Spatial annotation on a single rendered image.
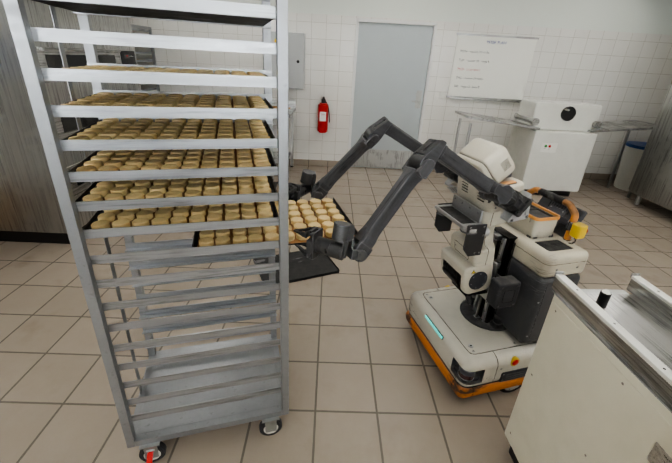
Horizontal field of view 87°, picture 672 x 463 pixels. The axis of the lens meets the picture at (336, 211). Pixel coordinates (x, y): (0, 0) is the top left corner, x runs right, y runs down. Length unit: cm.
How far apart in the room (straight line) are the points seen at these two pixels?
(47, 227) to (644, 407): 377
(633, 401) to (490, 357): 81
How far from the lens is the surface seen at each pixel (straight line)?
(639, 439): 136
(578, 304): 145
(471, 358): 196
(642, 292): 169
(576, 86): 645
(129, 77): 114
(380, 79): 547
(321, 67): 539
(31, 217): 380
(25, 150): 357
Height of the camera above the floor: 158
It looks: 23 degrees down
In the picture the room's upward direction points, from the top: 3 degrees clockwise
